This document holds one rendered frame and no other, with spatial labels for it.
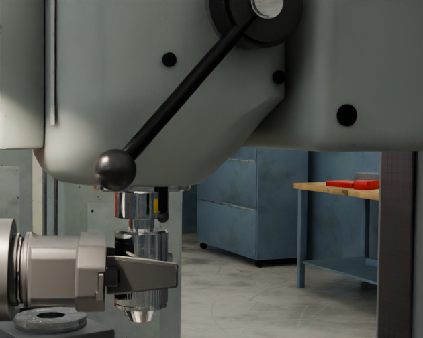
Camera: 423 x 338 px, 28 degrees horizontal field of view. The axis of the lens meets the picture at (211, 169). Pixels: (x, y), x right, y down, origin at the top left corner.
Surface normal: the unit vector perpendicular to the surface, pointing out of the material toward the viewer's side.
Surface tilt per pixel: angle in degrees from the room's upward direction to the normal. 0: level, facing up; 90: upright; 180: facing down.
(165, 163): 125
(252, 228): 90
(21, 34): 90
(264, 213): 90
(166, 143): 118
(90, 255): 45
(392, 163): 90
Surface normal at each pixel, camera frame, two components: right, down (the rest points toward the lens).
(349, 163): -0.90, 0.01
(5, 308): 0.09, 0.64
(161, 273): 0.13, 0.05
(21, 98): 0.43, 0.05
